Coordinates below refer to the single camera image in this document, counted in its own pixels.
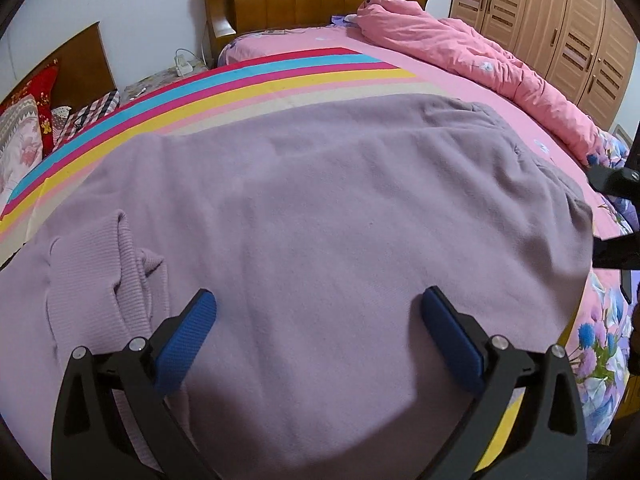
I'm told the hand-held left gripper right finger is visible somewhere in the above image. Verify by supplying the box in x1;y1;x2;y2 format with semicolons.
414;286;589;480

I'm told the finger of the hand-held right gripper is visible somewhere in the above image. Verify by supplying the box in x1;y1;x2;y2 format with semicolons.
592;234;640;272
586;164;640;196

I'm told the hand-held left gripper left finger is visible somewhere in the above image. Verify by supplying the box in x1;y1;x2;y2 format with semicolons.
50;288;222;480

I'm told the lilac knit sweater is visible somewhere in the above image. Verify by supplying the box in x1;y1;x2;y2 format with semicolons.
0;94;596;480

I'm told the wooden louvered wardrobe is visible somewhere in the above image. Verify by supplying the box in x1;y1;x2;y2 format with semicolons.
449;0;640;133

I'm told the pink padded quilt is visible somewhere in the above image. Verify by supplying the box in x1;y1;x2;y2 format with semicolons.
350;0;607;167

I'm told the red checkered cloth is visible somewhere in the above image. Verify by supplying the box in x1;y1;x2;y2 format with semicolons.
52;89;121;148

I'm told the floral covered nightstand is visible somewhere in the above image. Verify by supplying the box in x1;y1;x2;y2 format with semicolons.
121;59;217;102

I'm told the rainbow striped blanket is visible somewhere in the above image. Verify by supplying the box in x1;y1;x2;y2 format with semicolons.
0;47;531;473

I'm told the grey zigzag pillow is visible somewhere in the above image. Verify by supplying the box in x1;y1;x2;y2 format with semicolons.
0;96;42;161

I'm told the white power strip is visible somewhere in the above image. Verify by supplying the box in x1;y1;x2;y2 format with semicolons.
172;49;194;77

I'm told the red embroidered pillow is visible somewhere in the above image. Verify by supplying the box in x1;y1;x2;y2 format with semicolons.
0;60;61;157

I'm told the flat brown wooden board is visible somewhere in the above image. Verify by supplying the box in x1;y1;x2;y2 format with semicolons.
27;22;118;111

